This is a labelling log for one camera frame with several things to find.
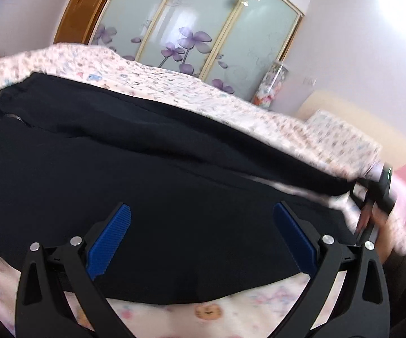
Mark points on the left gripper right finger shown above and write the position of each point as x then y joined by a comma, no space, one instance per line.
362,306

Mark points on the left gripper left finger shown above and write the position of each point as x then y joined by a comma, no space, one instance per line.
56,295

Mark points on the black pants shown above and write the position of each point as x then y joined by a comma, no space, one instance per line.
200,193

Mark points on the person's right hand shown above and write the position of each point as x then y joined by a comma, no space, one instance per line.
384,244

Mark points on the patterned pillow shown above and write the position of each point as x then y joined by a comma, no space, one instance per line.
351,152

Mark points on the beige headboard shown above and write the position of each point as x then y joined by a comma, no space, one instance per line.
392,141

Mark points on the cartoon animal fleece blanket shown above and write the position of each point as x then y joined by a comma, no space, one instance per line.
252,313

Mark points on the plush toy container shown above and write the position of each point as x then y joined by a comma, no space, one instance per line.
270,85

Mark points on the glass sliding wardrobe doors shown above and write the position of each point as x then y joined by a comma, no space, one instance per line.
228,44

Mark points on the floral bed sheet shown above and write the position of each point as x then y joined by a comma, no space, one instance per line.
102,67

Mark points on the brown wooden door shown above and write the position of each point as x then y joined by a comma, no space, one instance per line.
79,21

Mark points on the wall socket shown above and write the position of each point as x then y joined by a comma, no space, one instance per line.
309,81

